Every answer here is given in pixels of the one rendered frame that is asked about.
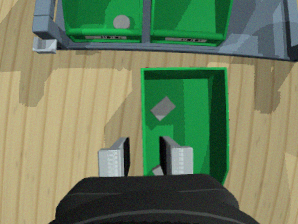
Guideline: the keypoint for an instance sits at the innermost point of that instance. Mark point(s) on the grey rectangular block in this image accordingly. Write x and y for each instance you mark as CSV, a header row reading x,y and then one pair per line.
x,y
161,109
157,170

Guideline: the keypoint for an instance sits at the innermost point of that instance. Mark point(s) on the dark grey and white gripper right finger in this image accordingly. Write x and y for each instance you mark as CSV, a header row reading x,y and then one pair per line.
x,y
175,159

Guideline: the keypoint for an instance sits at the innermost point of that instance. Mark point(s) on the green bin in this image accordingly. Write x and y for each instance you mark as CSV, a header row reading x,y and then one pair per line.
x,y
200,118
185,18
92,20

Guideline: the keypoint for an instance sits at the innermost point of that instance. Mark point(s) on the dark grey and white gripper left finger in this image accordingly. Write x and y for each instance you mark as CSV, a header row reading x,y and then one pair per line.
x,y
115,161

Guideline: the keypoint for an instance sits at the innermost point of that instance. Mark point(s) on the grey steel disc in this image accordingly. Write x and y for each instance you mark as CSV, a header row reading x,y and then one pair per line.
x,y
121,21

